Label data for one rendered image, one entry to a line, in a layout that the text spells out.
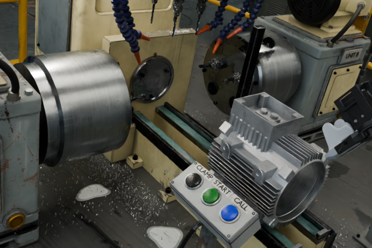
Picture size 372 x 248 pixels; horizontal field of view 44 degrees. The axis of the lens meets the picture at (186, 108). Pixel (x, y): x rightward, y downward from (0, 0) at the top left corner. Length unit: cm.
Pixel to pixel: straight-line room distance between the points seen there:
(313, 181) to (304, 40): 54
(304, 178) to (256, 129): 18
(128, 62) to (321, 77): 62
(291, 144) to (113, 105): 39
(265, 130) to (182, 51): 49
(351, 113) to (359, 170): 83
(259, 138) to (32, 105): 46
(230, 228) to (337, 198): 68
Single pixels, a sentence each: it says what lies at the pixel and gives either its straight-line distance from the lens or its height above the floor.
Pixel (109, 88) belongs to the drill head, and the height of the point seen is 112.
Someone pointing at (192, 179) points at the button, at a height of 107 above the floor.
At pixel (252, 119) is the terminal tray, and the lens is 99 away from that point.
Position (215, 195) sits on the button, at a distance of 84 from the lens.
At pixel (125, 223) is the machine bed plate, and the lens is 116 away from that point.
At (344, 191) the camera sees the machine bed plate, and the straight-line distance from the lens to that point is 149.
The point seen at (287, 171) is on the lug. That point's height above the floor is 109.
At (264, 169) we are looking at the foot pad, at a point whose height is 107.
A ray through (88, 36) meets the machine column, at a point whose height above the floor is 111.
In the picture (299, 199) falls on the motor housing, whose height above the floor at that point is 96.
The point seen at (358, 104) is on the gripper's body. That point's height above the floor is 129.
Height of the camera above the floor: 159
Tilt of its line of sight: 28 degrees down
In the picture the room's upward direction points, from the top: 11 degrees clockwise
